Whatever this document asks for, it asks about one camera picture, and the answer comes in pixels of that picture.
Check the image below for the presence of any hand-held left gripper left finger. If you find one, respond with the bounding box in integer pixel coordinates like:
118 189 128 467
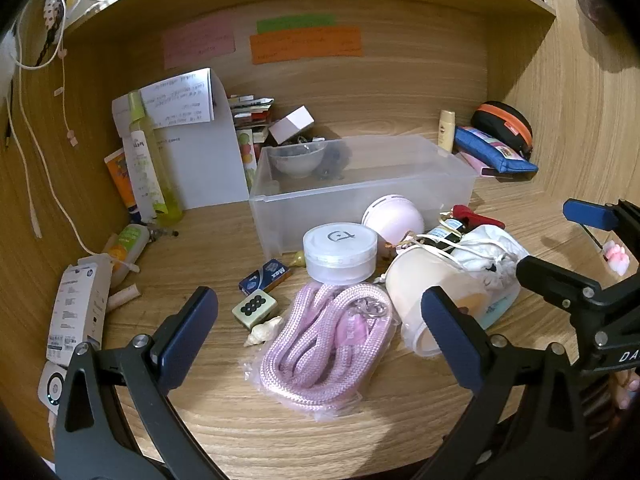
54 286 221 480

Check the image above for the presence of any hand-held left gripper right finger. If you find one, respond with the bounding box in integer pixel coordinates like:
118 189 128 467
415 286 591 480

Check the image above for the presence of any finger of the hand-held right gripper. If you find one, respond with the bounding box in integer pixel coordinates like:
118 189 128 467
562 199 640 261
515 255 607 328

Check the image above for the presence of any small blue staples box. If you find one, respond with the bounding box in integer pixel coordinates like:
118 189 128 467
238 258 292 295

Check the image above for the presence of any dark green spray bottle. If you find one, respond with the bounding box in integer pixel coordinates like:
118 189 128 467
425 215 472 252

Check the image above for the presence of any clear plastic storage box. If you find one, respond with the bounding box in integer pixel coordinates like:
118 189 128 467
248 135 478 261

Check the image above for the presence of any wooden desktop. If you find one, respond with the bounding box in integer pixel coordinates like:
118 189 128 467
100 180 631 480

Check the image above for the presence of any person's right hand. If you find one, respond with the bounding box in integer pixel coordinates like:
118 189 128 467
607 370 640 411

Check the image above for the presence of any pink cat paw toy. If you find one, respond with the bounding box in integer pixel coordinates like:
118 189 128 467
602 241 632 277

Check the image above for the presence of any cream plastic cup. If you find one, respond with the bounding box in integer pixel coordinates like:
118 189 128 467
385 246 488 358

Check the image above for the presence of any light blue packet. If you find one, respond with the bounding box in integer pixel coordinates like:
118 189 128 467
475 280 521 329

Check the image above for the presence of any mahjong tile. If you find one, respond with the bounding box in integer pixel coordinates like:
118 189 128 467
231 291 279 330

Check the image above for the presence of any small seashell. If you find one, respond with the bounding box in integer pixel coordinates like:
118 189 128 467
243 316 283 347

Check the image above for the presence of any beige stick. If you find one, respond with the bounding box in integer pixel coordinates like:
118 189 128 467
107 284 141 308

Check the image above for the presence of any red clip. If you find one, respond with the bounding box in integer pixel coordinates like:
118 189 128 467
452 205 505 229

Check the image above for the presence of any green and orange tube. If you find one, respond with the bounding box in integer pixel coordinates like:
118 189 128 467
102 224 151 288

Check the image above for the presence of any black pen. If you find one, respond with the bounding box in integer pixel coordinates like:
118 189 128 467
132 220 180 241

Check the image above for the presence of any white labelled packet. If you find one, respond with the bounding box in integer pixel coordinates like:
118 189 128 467
46 255 113 366

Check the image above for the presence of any blue pencil case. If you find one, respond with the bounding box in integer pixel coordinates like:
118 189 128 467
452 126 540 177

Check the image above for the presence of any pink flat pouch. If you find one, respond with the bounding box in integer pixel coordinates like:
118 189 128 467
457 152 501 178

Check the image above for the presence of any black and orange round case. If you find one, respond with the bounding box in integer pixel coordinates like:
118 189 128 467
471 101 533 161

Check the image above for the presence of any pink round ball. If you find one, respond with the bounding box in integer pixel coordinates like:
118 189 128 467
361 195 426 247

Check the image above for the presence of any round white lidded container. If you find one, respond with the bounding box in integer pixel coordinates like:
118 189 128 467
303 222 378 285

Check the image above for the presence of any white round-button device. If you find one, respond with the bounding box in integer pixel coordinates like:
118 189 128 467
37 360 68 411

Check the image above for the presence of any small cream bottle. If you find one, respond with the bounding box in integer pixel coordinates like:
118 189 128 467
439 110 457 153

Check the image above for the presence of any white paper folder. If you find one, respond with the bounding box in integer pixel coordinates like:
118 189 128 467
112 67 251 211

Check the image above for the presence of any yellow spray bottle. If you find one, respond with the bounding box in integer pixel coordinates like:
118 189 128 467
127 90 183 223

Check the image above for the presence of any black hair clip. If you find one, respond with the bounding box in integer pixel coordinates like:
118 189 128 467
312 142 351 181

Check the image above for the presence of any clear plastic bowl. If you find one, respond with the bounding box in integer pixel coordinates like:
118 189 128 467
270 142 328 178

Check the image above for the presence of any stack of booklets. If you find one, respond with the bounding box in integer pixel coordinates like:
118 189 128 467
227 94 275 192

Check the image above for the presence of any small white box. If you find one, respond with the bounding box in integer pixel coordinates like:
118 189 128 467
268 106 315 145

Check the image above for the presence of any pink paper note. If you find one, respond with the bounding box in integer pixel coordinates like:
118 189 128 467
161 14 237 70

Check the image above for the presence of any orange paper note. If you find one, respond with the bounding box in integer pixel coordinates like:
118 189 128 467
250 26 363 65

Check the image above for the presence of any green paper note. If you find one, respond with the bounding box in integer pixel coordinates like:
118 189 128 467
256 14 337 35

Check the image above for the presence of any white drawstring pouch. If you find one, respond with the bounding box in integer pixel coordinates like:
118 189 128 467
450 225 531 292

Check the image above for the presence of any pink rope in plastic bag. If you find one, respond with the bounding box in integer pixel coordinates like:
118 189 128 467
245 282 401 413

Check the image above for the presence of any white cable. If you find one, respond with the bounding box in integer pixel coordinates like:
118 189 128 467
7 0 108 257

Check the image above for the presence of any polka dot strap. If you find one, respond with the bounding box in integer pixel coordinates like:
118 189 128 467
36 0 67 67

